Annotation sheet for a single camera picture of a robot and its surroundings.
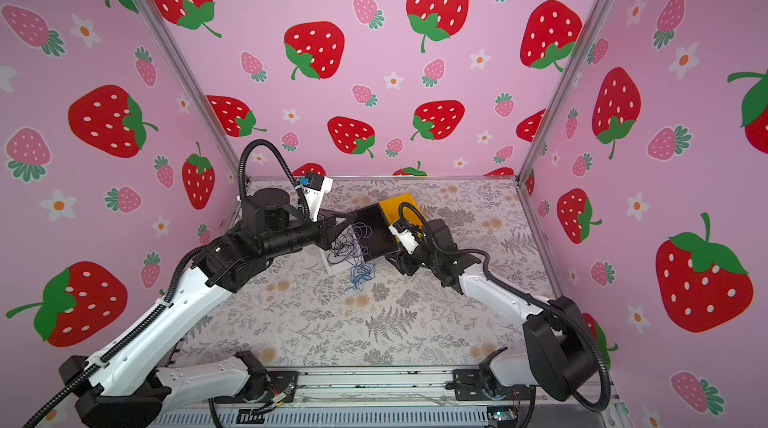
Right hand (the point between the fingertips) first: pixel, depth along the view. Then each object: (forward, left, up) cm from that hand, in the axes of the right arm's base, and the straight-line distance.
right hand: (391, 250), depth 83 cm
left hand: (-6, +6, +22) cm, 24 cm away
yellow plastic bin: (+23, +3, -8) cm, 25 cm away
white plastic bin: (-1, +18, -11) cm, 21 cm away
